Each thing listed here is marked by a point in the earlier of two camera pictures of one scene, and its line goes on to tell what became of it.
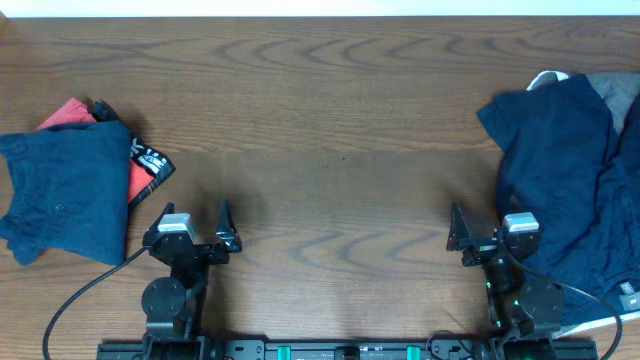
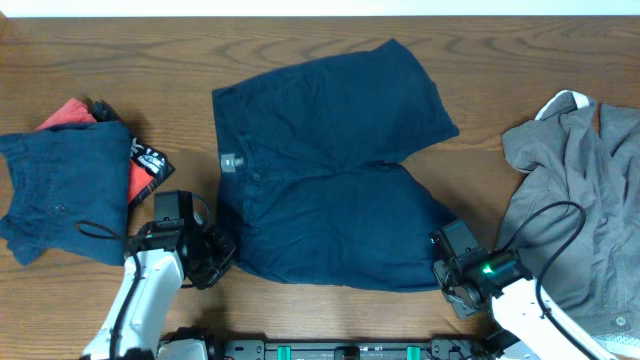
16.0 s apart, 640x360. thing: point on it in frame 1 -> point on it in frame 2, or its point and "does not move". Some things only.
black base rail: (529, 349) does not move
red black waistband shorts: (147, 168) does not move
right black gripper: (460, 240) -> (461, 307)
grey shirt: (619, 90) -> (575, 215)
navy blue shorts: (578, 176) -> (312, 191)
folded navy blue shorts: (72, 184) does not move
